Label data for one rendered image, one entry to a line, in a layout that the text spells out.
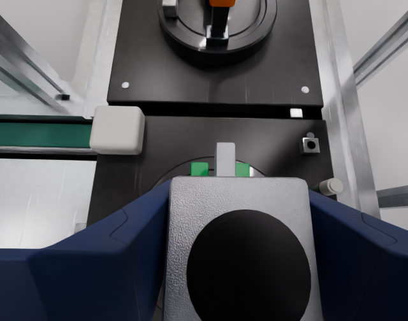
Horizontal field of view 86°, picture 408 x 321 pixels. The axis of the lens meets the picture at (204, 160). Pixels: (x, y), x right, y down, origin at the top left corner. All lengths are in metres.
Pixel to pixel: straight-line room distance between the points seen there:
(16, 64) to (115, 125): 0.09
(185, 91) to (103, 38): 0.14
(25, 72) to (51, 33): 0.28
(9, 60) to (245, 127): 0.22
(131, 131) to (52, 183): 0.14
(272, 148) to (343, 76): 0.14
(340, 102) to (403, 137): 0.19
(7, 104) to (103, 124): 0.14
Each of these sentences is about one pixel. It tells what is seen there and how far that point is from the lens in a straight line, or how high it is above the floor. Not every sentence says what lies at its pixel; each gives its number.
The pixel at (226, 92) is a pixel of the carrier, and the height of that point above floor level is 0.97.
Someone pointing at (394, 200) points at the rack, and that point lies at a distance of 0.31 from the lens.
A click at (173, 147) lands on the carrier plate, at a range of 0.23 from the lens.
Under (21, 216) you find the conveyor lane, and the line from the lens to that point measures 0.34.
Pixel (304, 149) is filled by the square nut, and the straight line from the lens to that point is 0.24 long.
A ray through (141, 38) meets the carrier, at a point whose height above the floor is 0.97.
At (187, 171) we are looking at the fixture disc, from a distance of 0.20.
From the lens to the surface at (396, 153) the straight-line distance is 0.45.
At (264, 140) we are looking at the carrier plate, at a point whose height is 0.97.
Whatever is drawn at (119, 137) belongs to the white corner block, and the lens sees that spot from 0.22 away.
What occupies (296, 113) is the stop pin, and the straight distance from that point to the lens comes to 0.27.
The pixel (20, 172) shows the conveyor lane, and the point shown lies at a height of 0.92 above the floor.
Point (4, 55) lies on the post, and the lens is 0.25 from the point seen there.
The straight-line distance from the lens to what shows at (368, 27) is 0.57.
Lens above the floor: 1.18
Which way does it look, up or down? 74 degrees down
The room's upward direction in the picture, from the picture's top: 2 degrees clockwise
